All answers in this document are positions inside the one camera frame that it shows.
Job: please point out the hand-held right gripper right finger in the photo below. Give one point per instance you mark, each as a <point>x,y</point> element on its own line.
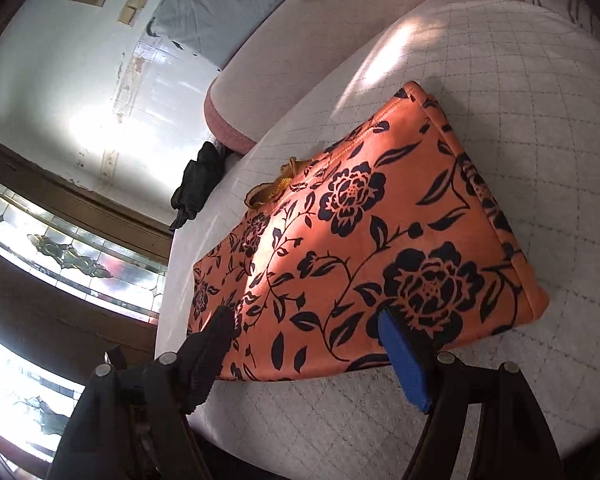
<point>406,362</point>

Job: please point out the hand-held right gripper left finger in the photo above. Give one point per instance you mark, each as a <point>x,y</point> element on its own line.
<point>211,345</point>

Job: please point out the orange floral long-sleeve shirt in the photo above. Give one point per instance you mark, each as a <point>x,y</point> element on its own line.
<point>360,240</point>

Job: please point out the black cloth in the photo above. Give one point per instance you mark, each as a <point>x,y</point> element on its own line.
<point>200,185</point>

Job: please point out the stained glass window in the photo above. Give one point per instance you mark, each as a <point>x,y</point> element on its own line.
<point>55,252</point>

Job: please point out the pink and white bolster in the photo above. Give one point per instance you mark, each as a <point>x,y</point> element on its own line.
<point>290,70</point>

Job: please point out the grey pillow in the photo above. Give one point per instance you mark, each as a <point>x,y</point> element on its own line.
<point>220,10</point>

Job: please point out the brown wooden door frame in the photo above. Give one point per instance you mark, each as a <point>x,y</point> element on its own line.
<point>35,317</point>

